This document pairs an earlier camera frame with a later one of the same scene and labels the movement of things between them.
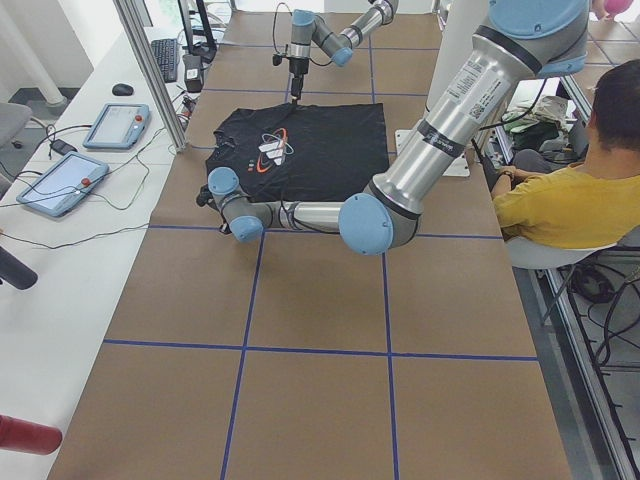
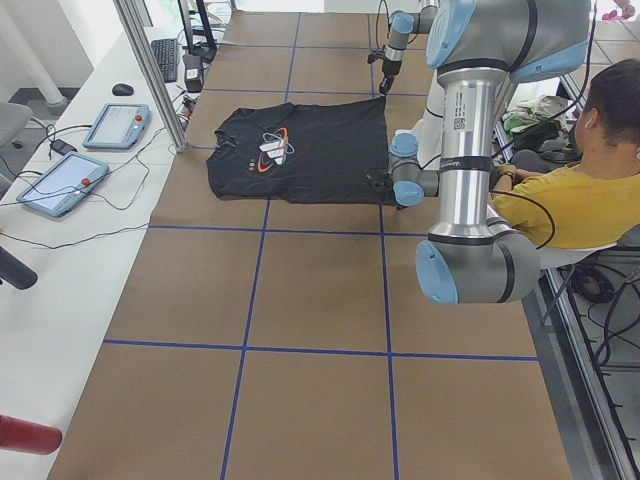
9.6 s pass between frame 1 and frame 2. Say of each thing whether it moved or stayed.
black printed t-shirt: stayed
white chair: stayed
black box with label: stayed
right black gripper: moved
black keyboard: stayed
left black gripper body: moved
